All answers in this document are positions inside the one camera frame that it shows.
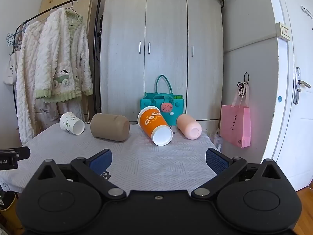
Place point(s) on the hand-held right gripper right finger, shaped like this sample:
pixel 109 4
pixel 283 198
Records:
pixel 216 162

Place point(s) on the white door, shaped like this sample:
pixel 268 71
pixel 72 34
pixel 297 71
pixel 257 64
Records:
pixel 293 41

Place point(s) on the white fleece pants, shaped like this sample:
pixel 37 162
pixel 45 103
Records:
pixel 49 113

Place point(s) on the white fleece robe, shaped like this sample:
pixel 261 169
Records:
pixel 27 66

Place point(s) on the white cup with green print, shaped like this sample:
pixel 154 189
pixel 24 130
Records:
pixel 69 123

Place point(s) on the blue round sticker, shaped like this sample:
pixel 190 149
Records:
pixel 280 99

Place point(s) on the grey three-door wardrobe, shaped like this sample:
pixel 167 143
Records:
pixel 166 29

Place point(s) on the yellow boots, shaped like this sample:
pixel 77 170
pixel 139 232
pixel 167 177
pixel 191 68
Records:
pixel 9 213

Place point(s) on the orange paper cup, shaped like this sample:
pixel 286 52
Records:
pixel 151 122

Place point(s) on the pink cup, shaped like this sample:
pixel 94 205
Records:
pixel 188 127

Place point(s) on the clear plastic bag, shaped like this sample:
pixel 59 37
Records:
pixel 217 139

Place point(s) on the metal door hooks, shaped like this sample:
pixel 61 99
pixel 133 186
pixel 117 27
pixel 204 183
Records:
pixel 308 13

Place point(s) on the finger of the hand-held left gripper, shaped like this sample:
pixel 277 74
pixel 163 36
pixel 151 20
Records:
pixel 23 152

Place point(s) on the black clothes rack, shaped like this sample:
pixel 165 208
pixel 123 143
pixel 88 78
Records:
pixel 98 29

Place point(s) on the pink paper bag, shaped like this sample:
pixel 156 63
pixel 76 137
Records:
pixel 234 124

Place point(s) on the teal felt handbag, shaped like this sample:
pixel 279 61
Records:
pixel 151 102

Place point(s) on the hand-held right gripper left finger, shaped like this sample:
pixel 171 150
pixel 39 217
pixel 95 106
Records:
pixel 101 158

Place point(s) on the brown cup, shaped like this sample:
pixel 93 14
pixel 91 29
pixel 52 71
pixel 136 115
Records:
pixel 107 126

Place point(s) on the pink watermelon charm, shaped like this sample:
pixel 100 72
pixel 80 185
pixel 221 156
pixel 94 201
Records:
pixel 166 107

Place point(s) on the beige light switch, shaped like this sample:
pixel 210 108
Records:
pixel 285 30

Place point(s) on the white patterned tablecloth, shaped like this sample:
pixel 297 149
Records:
pixel 146 161

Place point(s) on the white tote bag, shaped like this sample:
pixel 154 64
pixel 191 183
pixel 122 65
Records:
pixel 11 71

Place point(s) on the white fleece jacket green trim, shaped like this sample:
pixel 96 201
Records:
pixel 61 41

